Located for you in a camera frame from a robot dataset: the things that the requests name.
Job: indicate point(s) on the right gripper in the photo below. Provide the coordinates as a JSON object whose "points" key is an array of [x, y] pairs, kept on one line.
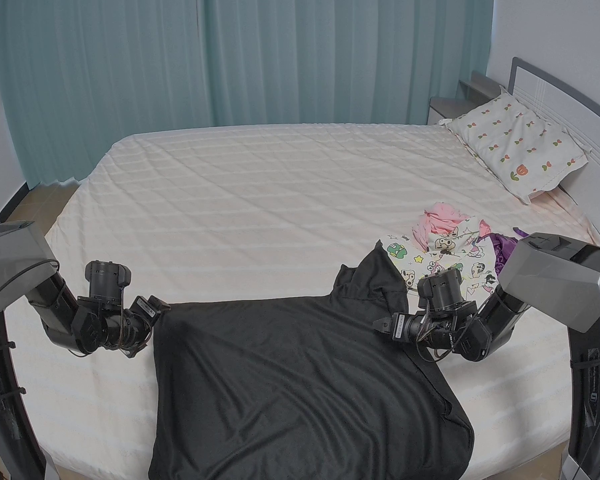
{"points": [[412, 328]]}

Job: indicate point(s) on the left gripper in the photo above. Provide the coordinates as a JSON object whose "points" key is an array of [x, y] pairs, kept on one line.
{"points": [[142, 318]]}

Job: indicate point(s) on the black T-shirt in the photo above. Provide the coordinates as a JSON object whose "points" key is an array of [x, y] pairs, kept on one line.
{"points": [[280, 368]]}

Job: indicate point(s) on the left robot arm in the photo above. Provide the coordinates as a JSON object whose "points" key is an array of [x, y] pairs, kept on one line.
{"points": [[10, 268]]}

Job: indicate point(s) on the bed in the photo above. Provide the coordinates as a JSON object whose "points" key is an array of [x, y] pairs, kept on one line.
{"points": [[280, 193]]}

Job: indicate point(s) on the white printed pyjama top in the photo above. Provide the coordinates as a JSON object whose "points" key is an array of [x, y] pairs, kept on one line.
{"points": [[460, 253]]}

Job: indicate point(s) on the pink garment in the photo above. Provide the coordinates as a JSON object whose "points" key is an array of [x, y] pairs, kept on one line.
{"points": [[437, 218]]}

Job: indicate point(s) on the purple garment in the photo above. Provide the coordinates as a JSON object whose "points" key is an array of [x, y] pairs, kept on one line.
{"points": [[505, 253]]}

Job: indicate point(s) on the white printed pillow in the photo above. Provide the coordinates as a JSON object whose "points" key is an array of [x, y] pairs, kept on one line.
{"points": [[515, 143]]}

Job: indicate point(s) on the grey bedside table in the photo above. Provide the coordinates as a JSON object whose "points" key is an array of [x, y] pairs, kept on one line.
{"points": [[450, 108]]}

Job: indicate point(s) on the blue-green curtain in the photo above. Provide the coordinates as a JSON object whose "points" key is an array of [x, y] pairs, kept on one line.
{"points": [[105, 68], [330, 43]]}

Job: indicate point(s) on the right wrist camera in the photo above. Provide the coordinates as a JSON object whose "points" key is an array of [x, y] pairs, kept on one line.
{"points": [[424, 288]]}

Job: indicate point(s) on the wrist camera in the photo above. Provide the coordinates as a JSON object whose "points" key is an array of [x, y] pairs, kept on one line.
{"points": [[127, 278], [424, 288]]}

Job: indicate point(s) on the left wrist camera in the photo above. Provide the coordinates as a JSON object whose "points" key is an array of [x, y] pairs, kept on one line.
{"points": [[127, 278]]}

